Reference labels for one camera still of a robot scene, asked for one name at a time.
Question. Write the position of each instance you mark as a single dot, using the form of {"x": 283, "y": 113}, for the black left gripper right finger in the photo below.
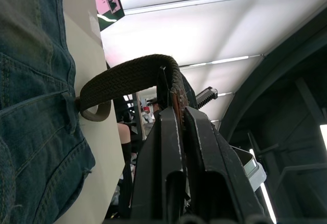
{"x": 217, "y": 162}

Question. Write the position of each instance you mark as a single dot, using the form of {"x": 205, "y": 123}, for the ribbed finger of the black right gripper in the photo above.
{"x": 207, "y": 97}

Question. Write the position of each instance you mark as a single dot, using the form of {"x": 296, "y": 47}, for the smooth finger of the black right gripper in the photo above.
{"x": 163, "y": 86}

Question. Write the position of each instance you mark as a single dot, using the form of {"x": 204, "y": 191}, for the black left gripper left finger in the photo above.
{"x": 155, "y": 157}

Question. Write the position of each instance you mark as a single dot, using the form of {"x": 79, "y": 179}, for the dark brown braided belt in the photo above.
{"x": 132, "y": 73}

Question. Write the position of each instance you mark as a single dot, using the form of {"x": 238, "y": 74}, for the blue denim shorts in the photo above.
{"x": 33, "y": 106}

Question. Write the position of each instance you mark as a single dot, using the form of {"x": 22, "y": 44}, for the person with red cap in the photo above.
{"x": 147, "y": 113}

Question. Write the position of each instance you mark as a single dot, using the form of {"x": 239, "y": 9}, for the person's bare leg, black sock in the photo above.
{"x": 125, "y": 139}

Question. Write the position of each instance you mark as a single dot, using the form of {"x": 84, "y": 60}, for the long ceiling light strip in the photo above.
{"x": 263, "y": 196}
{"x": 230, "y": 60}

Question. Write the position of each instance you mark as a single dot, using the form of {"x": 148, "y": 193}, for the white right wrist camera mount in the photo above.
{"x": 255, "y": 173}

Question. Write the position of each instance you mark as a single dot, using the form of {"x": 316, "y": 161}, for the dark green arched frame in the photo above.
{"x": 286, "y": 86}

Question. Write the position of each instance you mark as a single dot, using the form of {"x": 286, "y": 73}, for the pink wall poster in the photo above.
{"x": 108, "y": 2}

